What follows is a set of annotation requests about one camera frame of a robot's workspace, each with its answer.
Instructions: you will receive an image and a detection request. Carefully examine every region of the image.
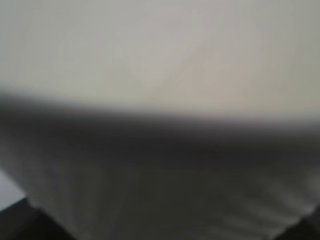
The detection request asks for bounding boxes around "white paper cup green logo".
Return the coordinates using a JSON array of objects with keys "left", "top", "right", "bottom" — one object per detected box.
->
[{"left": 0, "top": 0, "right": 320, "bottom": 240}]

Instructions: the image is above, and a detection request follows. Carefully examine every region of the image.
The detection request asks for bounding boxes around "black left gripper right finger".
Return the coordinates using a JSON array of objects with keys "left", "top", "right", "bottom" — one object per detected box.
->
[{"left": 273, "top": 204, "right": 320, "bottom": 240}]

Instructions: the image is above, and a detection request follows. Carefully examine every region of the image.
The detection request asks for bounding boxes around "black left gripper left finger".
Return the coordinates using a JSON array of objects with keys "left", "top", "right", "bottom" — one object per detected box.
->
[{"left": 0, "top": 198, "right": 72, "bottom": 240}]

